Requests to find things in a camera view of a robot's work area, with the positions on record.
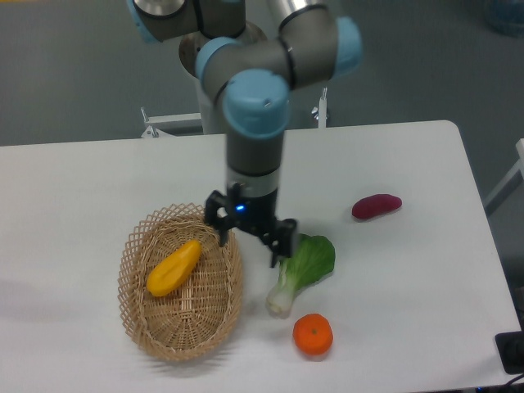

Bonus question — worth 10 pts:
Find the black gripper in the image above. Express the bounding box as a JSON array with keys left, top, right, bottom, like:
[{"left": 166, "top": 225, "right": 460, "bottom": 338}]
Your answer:
[{"left": 204, "top": 183, "right": 298, "bottom": 269}]

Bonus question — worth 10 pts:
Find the yellow mango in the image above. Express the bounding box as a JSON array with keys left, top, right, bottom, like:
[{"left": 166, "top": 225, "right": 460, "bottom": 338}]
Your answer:
[{"left": 147, "top": 239, "right": 201, "bottom": 297}]

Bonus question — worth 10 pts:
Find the woven wicker basket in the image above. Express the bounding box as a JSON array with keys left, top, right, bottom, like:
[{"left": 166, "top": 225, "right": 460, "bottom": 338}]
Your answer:
[{"left": 118, "top": 203, "right": 243, "bottom": 361}]

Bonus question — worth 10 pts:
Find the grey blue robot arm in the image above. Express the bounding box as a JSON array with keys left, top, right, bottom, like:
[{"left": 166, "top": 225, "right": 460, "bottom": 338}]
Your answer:
[{"left": 128, "top": 1, "right": 363, "bottom": 260}]

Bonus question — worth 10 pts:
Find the green bok choy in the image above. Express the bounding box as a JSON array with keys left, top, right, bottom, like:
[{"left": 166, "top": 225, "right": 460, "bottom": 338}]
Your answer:
[{"left": 266, "top": 234, "right": 336, "bottom": 318}]

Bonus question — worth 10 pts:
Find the purple sweet potato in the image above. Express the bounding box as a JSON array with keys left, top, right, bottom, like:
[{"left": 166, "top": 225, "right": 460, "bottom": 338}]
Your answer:
[{"left": 351, "top": 194, "right": 403, "bottom": 221}]

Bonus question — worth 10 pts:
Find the orange tangerine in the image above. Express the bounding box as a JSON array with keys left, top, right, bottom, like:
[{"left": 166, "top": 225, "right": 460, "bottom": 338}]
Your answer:
[{"left": 292, "top": 314, "right": 334, "bottom": 356}]

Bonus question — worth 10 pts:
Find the white table leg right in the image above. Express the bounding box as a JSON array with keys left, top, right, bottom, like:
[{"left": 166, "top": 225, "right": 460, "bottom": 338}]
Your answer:
[{"left": 483, "top": 138, "right": 523, "bottom": 217}]

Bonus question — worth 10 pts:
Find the black device at edge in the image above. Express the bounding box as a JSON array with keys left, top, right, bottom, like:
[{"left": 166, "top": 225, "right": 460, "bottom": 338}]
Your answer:
[{"left": 495, "top": 331, "right": 523, "bottom": 375}]

